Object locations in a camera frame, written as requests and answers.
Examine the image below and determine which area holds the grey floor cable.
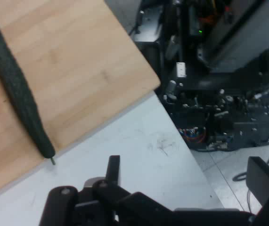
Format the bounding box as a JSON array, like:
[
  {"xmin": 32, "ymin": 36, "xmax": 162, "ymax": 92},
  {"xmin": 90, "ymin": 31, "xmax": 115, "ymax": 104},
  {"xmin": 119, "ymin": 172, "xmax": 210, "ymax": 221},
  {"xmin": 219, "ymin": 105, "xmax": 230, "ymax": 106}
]
[{"xmin": 232, "ymin": 141, "xmax": 269, "ymax": 182}]

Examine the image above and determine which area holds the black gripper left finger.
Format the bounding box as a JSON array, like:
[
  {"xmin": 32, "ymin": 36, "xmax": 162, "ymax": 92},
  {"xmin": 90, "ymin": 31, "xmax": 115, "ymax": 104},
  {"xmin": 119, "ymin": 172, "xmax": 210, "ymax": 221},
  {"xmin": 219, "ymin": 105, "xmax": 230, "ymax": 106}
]
[{"xmin": 39, "ymin": 155, "xmax": 172, "ymax": 226}]

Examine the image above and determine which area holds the bamboo cutting board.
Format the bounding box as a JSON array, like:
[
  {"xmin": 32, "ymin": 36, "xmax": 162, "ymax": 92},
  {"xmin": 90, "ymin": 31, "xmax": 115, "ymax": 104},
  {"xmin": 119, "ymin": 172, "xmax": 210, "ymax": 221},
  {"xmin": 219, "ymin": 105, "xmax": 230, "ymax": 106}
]
[{"xmin": 0, "ymin": 0, "xmax": 161, "ymax": 201}]

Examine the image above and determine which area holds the dark green cucumber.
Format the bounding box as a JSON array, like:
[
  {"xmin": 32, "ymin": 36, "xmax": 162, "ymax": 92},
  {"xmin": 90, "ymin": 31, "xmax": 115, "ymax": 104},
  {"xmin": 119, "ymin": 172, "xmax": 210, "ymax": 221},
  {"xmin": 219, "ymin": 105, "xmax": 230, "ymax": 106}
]
[{"xmin": 0, "ymin": 2, "xmax": 56, "ymax": 166}]

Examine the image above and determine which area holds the black machine with wiring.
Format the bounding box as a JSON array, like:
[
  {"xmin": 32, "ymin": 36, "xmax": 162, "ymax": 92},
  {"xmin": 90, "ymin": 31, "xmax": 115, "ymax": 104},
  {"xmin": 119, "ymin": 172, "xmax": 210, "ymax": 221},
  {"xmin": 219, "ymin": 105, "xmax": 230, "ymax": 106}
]
[{"xmin": 129, "ymin": 0, "xmax": 269, "ymax": 153}]

